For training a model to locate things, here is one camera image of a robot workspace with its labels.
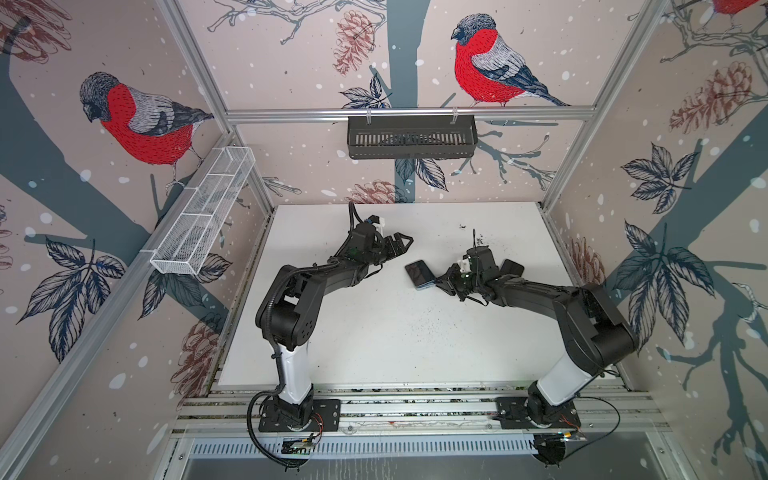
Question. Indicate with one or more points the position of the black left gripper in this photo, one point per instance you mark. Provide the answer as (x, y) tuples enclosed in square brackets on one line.
[(399, 249)]

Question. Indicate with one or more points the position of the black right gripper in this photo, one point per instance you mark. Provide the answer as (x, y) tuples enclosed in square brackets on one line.
[(448, 279)]

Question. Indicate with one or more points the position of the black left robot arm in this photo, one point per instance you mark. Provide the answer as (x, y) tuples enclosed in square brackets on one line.
[(290, 310)]

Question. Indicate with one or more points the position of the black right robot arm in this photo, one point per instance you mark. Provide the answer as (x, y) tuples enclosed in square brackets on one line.
[(594, 333)]

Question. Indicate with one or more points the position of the black phone right side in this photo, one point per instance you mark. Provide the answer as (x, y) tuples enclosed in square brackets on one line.
[(512, 268)]

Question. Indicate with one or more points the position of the white mesh tray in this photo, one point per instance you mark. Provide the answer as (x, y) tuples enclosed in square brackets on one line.
[(193, 233)]

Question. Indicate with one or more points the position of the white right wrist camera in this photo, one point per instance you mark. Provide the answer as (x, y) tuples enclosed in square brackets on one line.
[(465, 266)]

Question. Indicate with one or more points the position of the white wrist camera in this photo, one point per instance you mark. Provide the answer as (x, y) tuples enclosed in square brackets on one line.
[(465, 266), (376, 221)]

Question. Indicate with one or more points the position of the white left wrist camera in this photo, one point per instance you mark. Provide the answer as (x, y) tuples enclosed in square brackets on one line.
[(376, 221)]

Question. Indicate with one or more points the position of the black wire basket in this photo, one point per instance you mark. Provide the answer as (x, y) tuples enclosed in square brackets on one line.
[(411, 137)]

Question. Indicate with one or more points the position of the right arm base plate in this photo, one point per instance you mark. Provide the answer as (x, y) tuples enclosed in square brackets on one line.
[(518, 413)]

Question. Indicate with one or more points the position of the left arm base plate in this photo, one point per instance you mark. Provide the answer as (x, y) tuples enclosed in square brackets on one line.
[(279, 416)]

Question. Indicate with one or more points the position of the aluminium mounting rail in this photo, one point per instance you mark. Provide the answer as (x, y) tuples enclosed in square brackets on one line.
[(458, 409)]

